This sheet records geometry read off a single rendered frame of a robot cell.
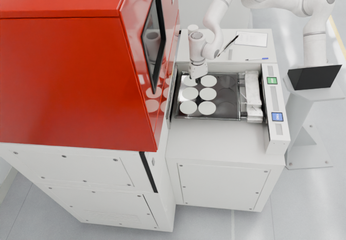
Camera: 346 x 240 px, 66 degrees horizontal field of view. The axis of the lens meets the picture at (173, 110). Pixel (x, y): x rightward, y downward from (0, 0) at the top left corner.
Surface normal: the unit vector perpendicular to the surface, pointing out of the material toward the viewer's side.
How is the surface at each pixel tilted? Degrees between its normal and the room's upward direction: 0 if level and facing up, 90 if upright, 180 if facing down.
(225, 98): 0
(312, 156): 0
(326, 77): 90
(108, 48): 90
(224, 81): 0
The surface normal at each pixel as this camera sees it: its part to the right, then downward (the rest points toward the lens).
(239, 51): -0.09, -0.62
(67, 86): -0.12, 0.78
